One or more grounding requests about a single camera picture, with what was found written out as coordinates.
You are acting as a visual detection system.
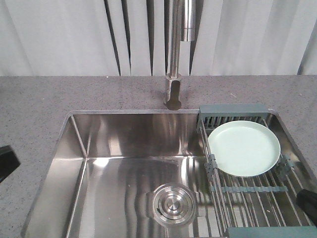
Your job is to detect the light green round plate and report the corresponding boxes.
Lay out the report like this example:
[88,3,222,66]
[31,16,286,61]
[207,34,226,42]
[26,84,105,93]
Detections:
[208,120,281,177]

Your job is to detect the grey wire dish drying rack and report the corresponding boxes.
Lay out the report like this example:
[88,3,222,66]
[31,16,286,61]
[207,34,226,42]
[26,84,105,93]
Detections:
[197,104,317,238]

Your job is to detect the chrome kitchen faucet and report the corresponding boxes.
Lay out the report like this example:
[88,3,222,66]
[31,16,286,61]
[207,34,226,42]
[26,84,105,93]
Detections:
[164,0,196,111]

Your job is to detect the sink drain strainer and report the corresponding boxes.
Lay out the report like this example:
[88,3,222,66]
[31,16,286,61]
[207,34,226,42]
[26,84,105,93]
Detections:
[146,183,199,227]

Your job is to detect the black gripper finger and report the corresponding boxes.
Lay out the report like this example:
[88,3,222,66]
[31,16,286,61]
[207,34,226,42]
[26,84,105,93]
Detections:
[296,189,317,221]
[0,145,21,182]

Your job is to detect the stainless steel sink basin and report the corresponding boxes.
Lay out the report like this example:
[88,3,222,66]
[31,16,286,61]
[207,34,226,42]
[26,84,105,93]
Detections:
[22,110,220,238]

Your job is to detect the white pleated curtain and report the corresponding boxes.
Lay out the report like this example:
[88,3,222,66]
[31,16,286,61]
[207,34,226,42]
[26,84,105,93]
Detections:
[0,0,317,76]

